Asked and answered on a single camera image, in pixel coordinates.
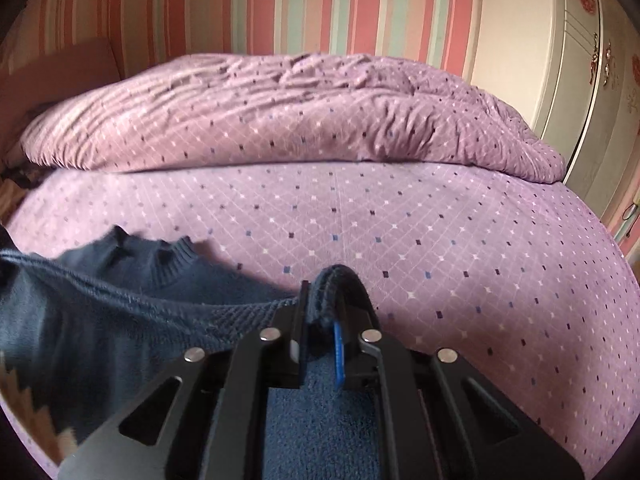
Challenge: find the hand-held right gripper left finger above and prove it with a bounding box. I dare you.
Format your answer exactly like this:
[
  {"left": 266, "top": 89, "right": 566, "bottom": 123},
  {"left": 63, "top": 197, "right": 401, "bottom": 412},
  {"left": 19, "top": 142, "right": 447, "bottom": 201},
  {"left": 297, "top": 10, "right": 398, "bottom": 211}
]
[{"left": 57, "top": 280, "right": 311, "bottom": 480}]

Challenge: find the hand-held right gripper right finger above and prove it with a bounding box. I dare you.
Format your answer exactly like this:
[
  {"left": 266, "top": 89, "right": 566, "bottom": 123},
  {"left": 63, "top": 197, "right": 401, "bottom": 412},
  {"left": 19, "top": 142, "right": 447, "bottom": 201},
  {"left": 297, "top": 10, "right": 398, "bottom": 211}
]
[{"left": 332, "top": 307, "right": 584, "bottom": 480}]

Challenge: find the navy diamond-pattern knit sweater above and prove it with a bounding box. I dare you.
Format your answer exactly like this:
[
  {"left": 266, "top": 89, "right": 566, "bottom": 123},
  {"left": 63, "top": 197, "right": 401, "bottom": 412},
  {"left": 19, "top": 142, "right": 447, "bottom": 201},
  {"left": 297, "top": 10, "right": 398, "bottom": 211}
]
[{"left": 0, "top": 225, "right": 388, "bottom": 480}]

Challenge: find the bed with purple dotted sheet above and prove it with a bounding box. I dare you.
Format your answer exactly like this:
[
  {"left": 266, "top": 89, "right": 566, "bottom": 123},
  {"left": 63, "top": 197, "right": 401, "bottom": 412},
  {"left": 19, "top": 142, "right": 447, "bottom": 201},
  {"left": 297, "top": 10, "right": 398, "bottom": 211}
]
[{"left": 4, "top": 157, "right": 640, "bottom": 480}]

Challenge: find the purple dotted duvet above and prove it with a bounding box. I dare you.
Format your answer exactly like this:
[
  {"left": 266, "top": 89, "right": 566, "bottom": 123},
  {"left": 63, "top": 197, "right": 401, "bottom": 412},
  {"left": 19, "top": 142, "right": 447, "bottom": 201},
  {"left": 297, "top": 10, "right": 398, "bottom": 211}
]
[{"left": 20, "top": 51, "right": 569, "bottom": 184}]

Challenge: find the brown pillow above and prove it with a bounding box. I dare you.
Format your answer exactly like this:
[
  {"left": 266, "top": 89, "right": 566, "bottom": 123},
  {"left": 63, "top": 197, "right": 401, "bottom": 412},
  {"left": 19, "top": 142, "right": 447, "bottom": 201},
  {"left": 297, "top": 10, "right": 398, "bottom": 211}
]
[{"left": 0, "top": 180, "right": 32, "bottom": 223}]

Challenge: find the pink padded headboard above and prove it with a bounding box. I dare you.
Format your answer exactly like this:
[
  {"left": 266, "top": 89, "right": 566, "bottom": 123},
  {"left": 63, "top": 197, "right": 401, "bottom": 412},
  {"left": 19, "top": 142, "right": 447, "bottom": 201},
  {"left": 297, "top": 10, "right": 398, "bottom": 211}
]
[{"left": 0, "top": 35, "right": 123, "bottom": 126}]

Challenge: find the white wardrobe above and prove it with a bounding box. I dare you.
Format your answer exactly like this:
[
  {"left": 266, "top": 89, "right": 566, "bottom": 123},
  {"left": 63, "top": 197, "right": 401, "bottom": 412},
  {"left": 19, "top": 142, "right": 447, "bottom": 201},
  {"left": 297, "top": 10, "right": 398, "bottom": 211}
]
[{"left": 470, "top": 0, "right": 640, "bottom": 223}]

